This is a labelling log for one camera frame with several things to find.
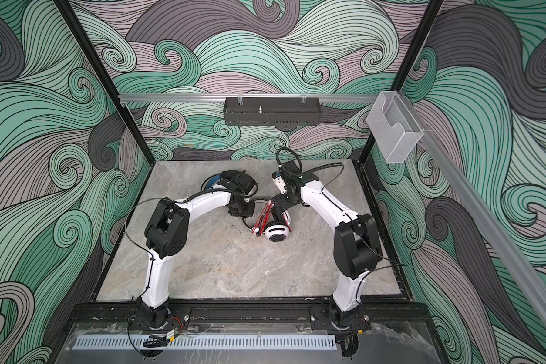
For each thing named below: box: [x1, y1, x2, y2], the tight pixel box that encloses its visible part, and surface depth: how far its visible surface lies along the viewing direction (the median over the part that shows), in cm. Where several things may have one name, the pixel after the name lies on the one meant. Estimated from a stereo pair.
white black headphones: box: [251, 207, 292, 243], surface depth 86 cm
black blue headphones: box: [200, 169, 241, 192], surface depth 109 cm
